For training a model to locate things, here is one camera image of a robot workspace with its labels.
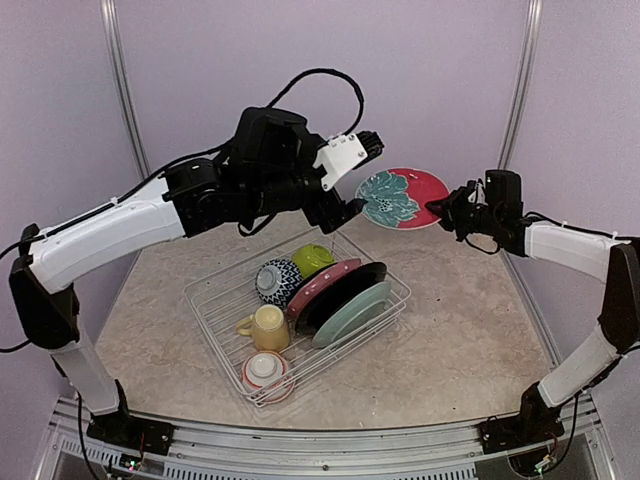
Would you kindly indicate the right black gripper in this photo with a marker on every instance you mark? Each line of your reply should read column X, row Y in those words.
column 447, row 211

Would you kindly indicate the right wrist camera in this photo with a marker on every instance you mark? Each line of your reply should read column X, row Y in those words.
column 477, row 195

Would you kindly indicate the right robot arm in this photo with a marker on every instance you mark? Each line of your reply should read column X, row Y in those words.
column 494, row 207

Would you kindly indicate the red teal floral plate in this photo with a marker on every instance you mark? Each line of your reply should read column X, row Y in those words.
column 396, row 198

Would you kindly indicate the light teal plate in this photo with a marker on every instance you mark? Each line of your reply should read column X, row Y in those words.
column 354, row 314

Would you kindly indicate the pink speckled plate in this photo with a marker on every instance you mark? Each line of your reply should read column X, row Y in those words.
column 316, row 283

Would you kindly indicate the black plate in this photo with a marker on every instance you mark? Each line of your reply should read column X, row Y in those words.
column 336, row 295

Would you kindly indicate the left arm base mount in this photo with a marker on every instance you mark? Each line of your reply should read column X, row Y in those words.
column 122, row 429

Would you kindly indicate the yellow mug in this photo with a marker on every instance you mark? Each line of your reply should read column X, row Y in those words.
column 268, row 328

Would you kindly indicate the green bowl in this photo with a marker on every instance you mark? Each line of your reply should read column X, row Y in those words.
column 311, row 258

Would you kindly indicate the right aluminium frame post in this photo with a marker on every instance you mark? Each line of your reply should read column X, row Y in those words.
column 523, row 80

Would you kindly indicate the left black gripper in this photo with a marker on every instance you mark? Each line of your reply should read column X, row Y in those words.
column 335, row 213

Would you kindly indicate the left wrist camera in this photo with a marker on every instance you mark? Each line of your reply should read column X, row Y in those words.
column 345, row 153

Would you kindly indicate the white wire dish rack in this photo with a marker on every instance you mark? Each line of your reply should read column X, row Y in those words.
column 220, row 300

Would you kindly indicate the blue white patterned bowl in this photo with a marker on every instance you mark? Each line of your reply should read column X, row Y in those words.
column 277, row 281

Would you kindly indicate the aluminium front rail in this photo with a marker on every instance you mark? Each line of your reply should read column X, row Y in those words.
column 205, row 450

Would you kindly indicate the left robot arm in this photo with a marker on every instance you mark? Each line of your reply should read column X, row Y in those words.
column 271, row 164

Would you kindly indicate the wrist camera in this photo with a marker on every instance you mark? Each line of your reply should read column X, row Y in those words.
column 345, row 153
column 477, row 195

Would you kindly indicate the white bowl red rim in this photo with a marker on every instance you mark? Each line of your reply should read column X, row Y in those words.
column 266, row 375

